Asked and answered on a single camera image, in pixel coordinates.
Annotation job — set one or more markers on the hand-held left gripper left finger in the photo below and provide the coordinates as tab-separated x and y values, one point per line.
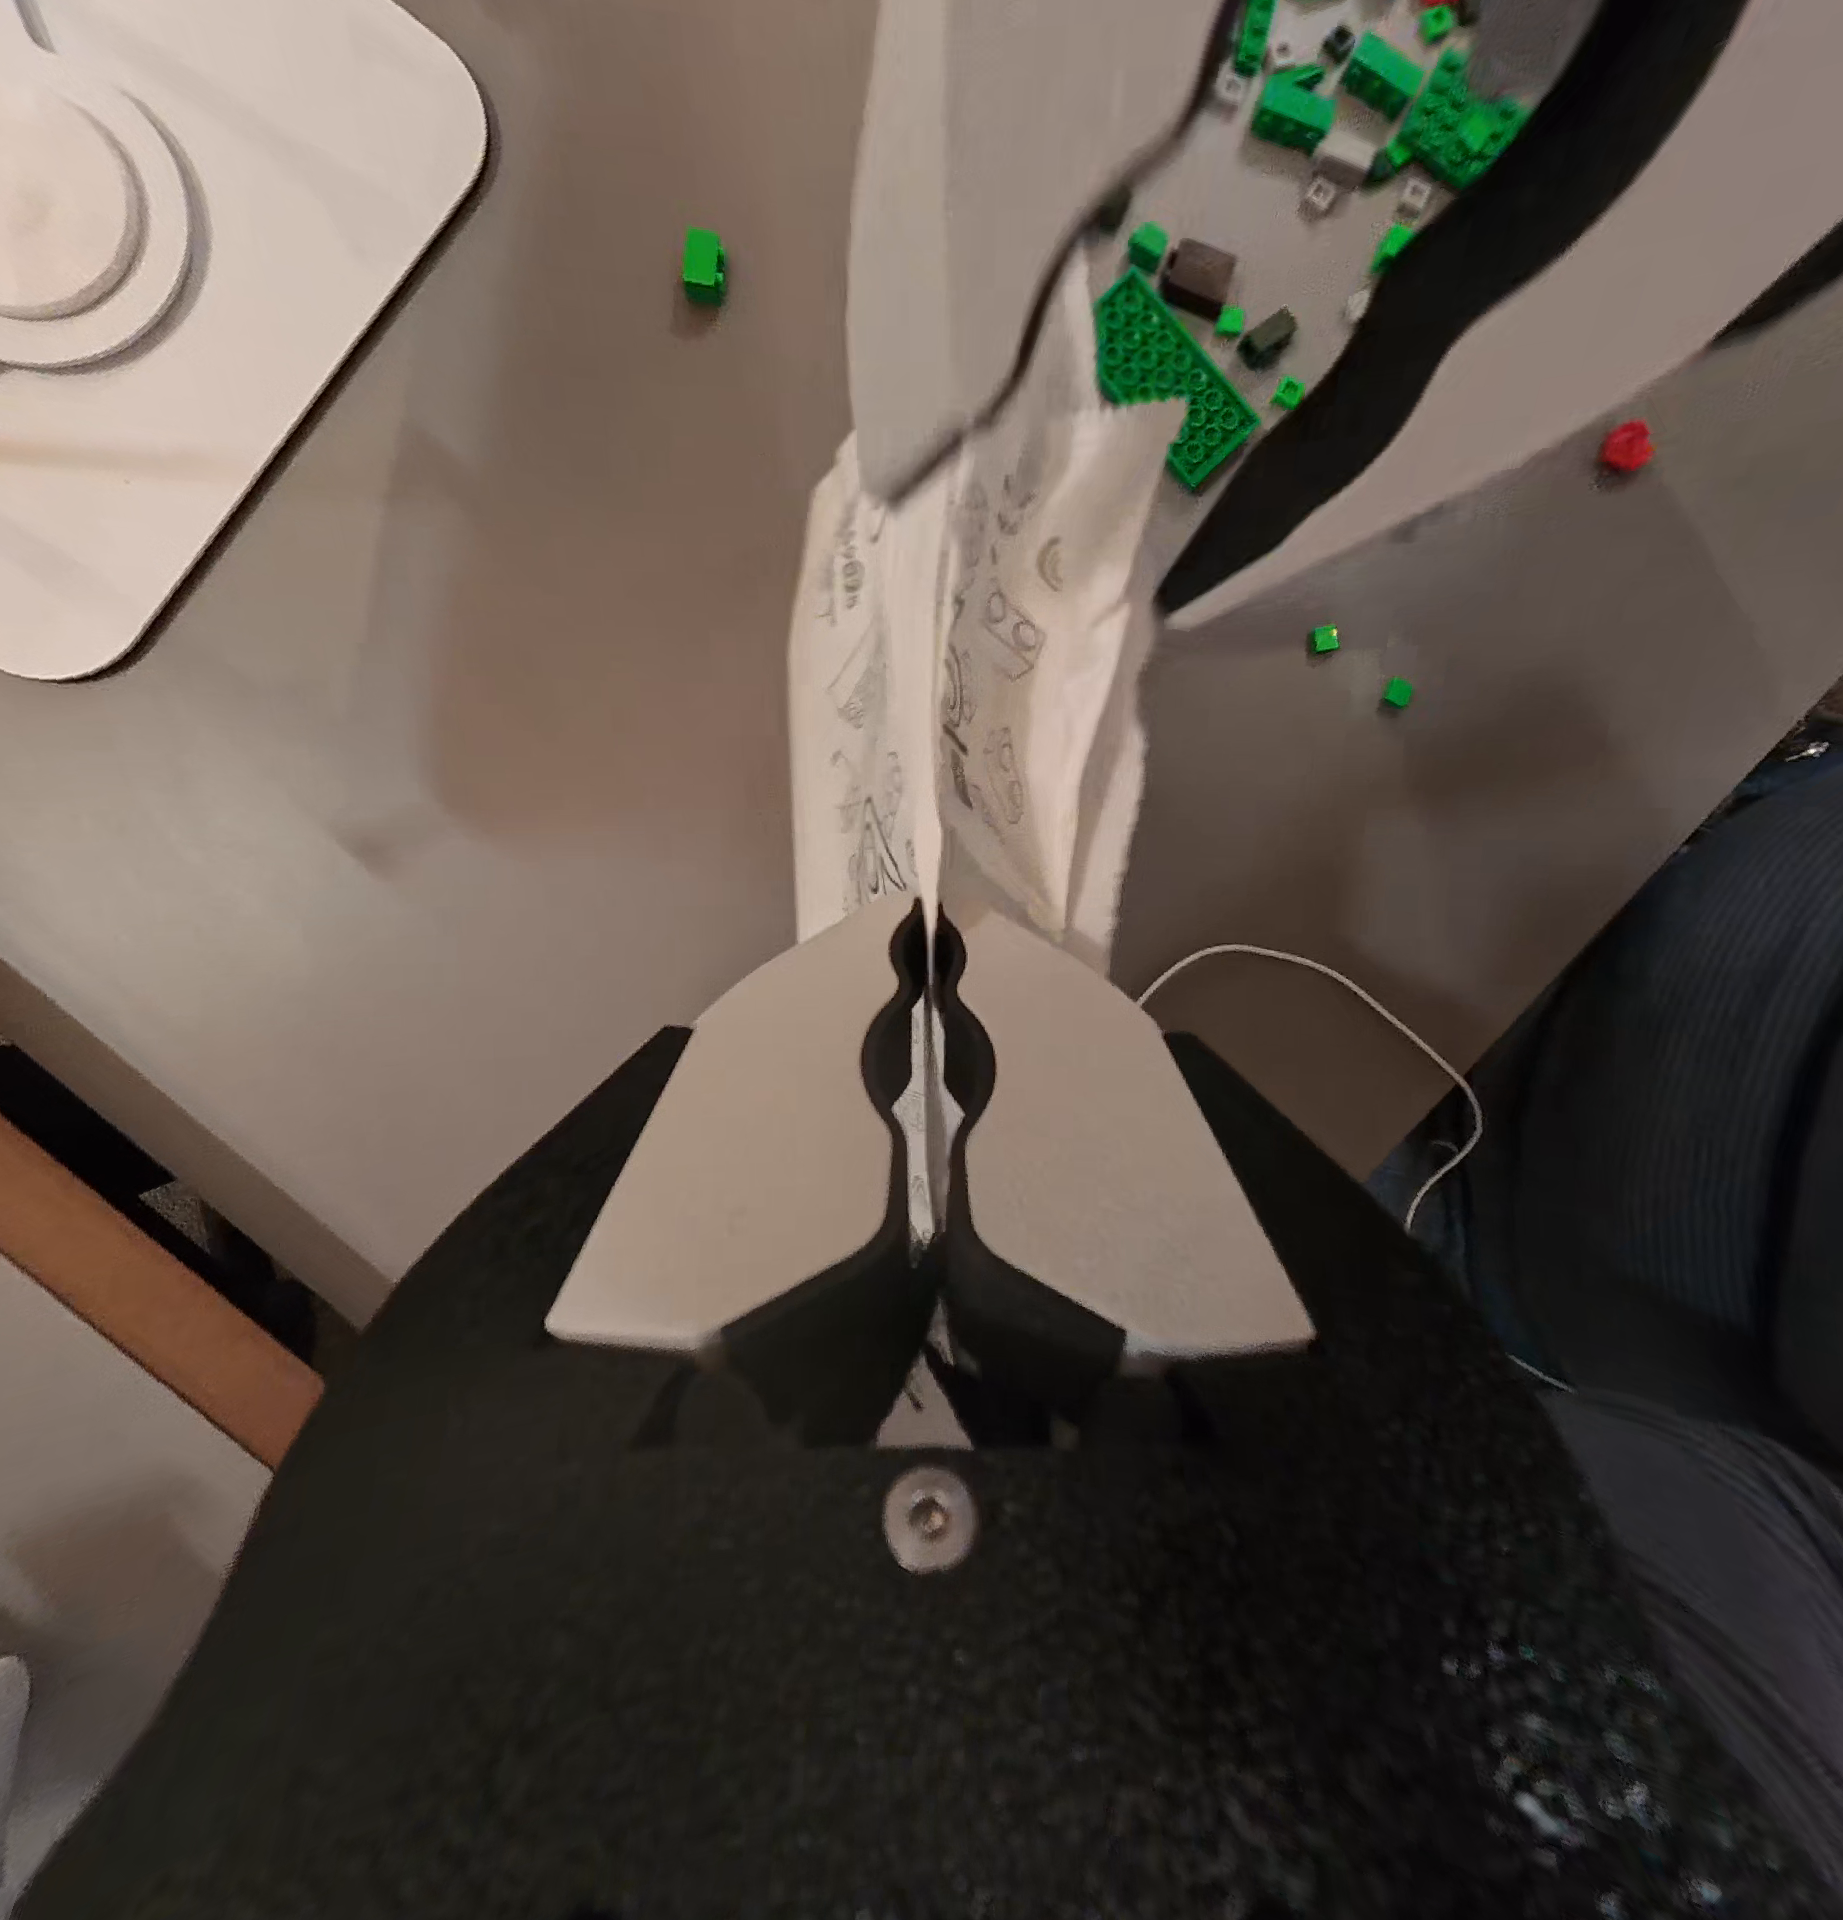
742	1186

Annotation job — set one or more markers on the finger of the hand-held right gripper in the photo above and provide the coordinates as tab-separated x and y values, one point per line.
1613	300
983	180

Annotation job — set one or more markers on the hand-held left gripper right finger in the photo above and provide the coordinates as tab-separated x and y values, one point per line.
1132	1186

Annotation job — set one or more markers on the white printed paper bag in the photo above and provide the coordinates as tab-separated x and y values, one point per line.
1072	600

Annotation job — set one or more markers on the grey desk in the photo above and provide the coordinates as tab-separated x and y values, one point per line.
563	676

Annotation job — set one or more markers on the wood-edged pale desk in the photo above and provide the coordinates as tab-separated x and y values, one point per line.
52	1500

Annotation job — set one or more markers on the small red toy piece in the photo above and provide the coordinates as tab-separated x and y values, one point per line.
1628	445

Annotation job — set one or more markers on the large green toy plate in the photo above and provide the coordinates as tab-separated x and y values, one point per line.
1148	337

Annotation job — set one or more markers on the dark brown toy tile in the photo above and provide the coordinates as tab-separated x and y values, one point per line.
1198	276

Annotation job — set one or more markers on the small green toy brick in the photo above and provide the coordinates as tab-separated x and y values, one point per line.
703	265

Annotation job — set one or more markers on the person's trousered leg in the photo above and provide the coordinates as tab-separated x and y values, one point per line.
1688	1050
1762	1576

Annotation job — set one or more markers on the white book stand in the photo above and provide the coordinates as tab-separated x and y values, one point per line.
52	226

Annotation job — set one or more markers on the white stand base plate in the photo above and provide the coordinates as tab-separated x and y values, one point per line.
337	300

